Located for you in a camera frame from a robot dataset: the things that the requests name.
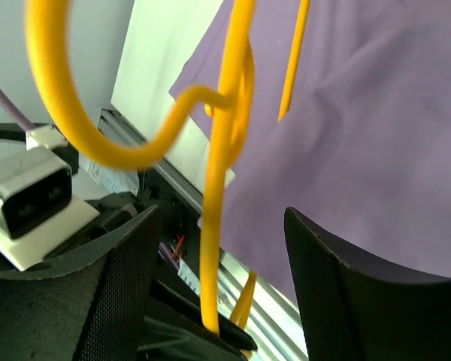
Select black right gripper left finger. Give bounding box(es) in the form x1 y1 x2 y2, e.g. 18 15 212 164
0 206 162 360

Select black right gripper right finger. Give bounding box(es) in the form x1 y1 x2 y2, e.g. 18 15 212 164
283 207 451 360

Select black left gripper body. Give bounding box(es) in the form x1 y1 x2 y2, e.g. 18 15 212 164
136 278 258 360

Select purple trousers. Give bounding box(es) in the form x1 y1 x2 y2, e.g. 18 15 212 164
168 0 451 302

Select orange plastic hanger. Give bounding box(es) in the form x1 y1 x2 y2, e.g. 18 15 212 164
24 0 312 350

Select aluminium mounting rail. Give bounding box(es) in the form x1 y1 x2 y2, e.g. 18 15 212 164
97 108 309 361

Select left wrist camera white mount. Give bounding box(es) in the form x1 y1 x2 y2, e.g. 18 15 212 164
0 125 99 271

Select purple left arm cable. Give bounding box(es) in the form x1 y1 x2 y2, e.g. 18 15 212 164
0 69 35 132

